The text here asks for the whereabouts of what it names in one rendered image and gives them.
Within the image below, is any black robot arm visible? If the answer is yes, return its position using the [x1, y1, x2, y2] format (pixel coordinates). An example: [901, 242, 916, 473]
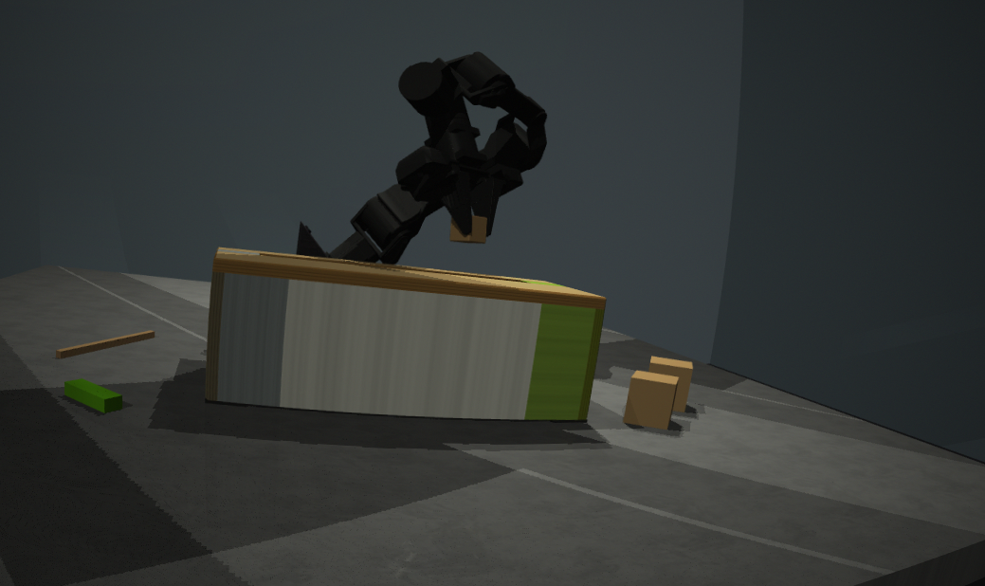
[325, 52, 547, 265]

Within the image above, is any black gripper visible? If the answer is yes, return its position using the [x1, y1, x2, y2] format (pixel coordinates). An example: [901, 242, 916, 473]
[395, 118, 522, 237]

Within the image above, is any small green block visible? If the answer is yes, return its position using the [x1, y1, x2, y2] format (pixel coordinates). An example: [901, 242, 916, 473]
[64, 379, 122, 413]

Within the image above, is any small brown block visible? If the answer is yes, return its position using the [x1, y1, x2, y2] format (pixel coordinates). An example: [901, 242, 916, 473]
[449, 215, 487, 244]

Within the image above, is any brown long thin bar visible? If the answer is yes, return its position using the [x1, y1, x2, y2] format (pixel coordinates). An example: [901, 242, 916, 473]
[56, 330, 155, 358]

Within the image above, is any brown cardboard box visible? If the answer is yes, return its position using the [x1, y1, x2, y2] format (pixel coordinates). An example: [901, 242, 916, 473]
[648, 356, 693, 412]
[623, 371, 679, 430]

